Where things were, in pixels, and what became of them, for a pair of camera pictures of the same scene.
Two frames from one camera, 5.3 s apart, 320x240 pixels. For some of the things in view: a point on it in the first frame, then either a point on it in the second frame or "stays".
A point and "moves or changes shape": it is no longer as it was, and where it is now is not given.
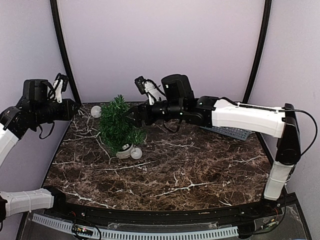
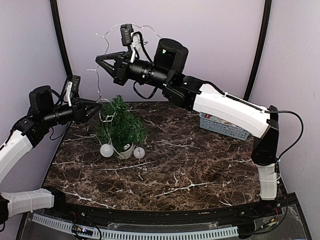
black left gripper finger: x=75 y=106 to x=93 y=104
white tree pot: x=125 y=154 stays
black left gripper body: x=64 y=114 to x=79 y=115
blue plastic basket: x=241 y=134 stays
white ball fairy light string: x=136 y=152 moves or changes shape
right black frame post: x=261 y=51 stays
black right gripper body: x=149 y=116 to x=122 y=75
